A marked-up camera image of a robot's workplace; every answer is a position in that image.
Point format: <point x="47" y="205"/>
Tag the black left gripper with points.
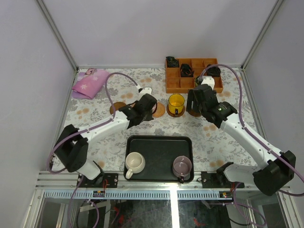
<point x="147" y="109"/>

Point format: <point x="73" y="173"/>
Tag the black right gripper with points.
<point x="191" y="97"/>

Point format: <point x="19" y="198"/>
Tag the woven rattan coaster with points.
<point x="160" y="110"/>

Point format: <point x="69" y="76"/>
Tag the yellow ceramic cup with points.
<point x="176" y="104"/>

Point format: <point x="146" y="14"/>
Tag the dark brown wooden coaster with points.
<point x="169" y="113"/>

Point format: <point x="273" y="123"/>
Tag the cream white ceramic cup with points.
<point x="134" y="163"/>

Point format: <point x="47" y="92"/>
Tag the purple ceramic cup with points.
<point x="181" y="168"/>

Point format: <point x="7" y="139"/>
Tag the pink ceramic cup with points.
<point x="154" y="109"/>

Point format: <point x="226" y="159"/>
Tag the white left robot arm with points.
<point x="73" y="143"/>

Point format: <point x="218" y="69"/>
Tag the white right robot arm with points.
<point x="273" y="169"/>

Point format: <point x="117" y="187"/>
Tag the orange wooden divider box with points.
<point x="177" y="84"/>

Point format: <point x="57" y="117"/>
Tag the rolled dark sock with orange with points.
<point x="186" y="70"/>

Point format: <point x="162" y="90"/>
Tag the rolled dark sock right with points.
<point x="213" y="71"/>

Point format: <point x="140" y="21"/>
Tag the black plastic tray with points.
<point x="159" y="153"/>

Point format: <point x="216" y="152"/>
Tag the rolled dark sock top-left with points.
<point x="172" y="62"/>

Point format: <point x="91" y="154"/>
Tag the pink folded cloth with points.
<point x="90" y="83"/>

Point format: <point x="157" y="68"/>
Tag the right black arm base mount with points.
<point x="211" y="180"/>

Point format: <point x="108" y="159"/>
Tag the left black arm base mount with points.
<point x="110" y="180"/>

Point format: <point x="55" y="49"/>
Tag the aluminium front rail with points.
<point x="68" y="181"/>

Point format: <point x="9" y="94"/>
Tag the blue slotted cable duct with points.
<point x="138" y="194"/>

